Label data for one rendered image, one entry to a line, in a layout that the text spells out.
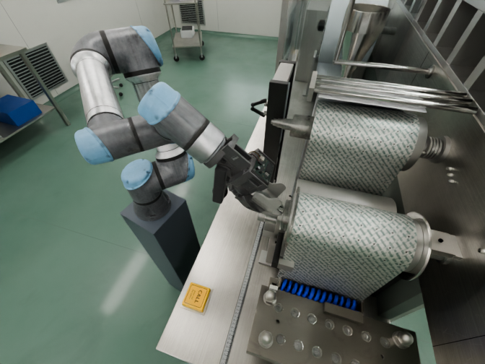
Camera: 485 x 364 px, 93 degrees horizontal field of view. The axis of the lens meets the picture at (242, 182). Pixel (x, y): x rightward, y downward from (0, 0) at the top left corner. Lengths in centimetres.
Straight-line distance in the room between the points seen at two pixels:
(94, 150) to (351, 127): 56
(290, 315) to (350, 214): 33
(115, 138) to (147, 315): 149
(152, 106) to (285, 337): 60
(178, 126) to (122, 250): 177
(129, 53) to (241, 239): 72
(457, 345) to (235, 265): 58
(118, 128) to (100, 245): 176
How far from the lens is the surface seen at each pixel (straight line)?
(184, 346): 84
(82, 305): 207
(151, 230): 101
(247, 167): 44
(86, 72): 73
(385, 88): 68
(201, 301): 83
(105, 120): 55
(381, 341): 77
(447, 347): 66
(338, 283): 69
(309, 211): 51
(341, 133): 62
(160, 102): 43
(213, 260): 89
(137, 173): 90
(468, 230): 63
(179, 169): 90
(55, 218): 262
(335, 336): 73
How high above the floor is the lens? 171
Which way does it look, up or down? 48 degrees down
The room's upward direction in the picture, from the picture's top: straight up
